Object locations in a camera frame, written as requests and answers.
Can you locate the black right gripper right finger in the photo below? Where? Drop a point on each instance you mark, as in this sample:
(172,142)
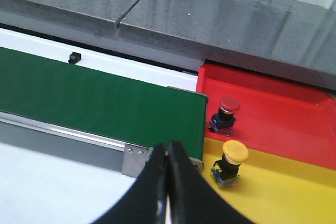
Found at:
(192,199)

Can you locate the green conveyor belt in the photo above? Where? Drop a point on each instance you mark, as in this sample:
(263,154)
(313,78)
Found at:
(100,103)

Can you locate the red mushroom push button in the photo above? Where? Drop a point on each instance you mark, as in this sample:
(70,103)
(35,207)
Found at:
(223,121)

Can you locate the small black sensor block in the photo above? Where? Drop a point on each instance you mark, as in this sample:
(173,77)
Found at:
(74,58)

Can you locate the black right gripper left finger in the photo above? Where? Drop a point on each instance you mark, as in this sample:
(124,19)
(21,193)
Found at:
(146,199)

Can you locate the aluminium conveyor frame rail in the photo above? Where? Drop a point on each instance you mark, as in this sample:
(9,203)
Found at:
(63,131)

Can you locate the grey stone countertop right slab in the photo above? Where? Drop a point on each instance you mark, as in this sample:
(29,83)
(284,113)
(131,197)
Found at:
(283,38)

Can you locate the steel conveyor leg bracket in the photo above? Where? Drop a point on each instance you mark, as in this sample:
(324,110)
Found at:
(135,158)

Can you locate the steel conveyor end bracket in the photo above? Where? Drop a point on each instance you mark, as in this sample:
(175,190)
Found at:
(198,164)

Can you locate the red plastic tray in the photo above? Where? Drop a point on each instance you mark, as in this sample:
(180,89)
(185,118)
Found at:
(275,116)

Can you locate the yellow mushroom push button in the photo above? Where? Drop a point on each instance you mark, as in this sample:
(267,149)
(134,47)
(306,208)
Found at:
(225,170)

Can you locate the yellow plastic tray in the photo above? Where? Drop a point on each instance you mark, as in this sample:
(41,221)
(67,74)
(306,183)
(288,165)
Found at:
(274,189)

